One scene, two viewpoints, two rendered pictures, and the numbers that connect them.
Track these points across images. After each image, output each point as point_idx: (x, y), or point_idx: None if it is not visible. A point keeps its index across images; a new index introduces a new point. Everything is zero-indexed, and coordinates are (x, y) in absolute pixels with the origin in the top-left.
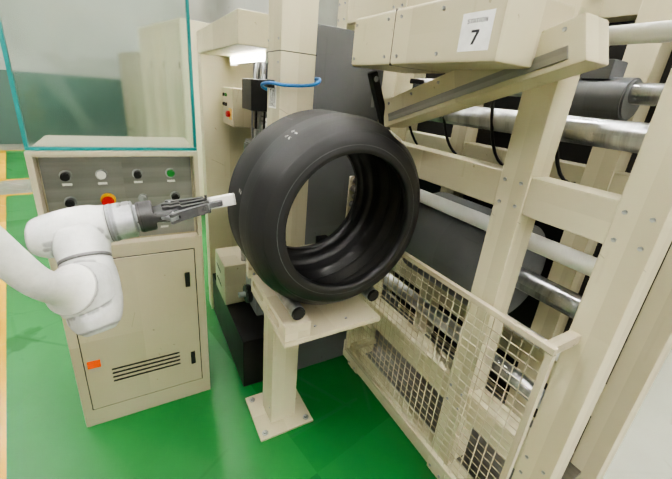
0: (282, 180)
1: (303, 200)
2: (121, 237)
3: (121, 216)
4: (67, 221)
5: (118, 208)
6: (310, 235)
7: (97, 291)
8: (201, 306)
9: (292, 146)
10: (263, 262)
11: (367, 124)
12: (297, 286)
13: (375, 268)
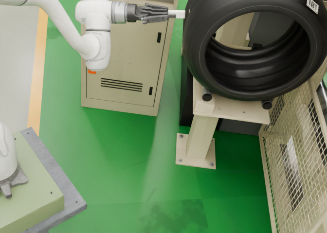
0: (210, 17)
1: (250, 13)
2: (116, 23)
3: (118, 12)
4: (94, 9)
5: (118, 7)
6: (263, 33)
7: (99, 52)
8: (164, 59)
9: None
10: (189, 61)
11: None
12: (208, 81)
13: (271, 89)
